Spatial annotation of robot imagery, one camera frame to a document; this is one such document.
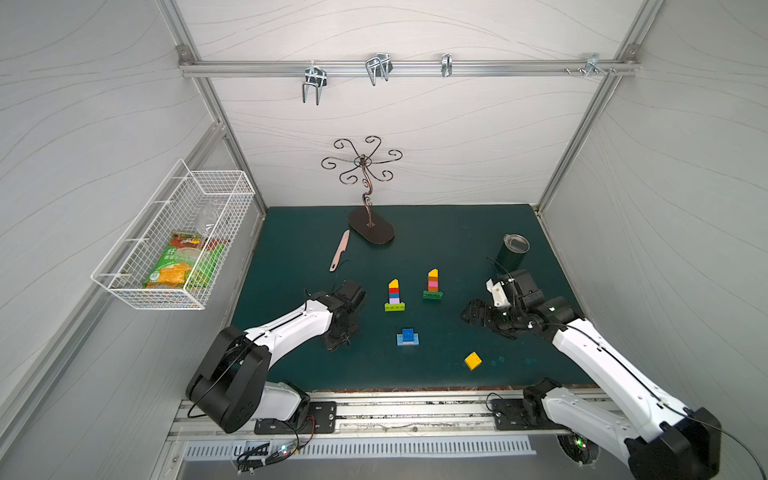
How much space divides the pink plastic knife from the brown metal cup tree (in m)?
0.03

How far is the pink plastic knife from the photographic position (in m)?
1.04

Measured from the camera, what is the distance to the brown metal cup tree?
88 cm
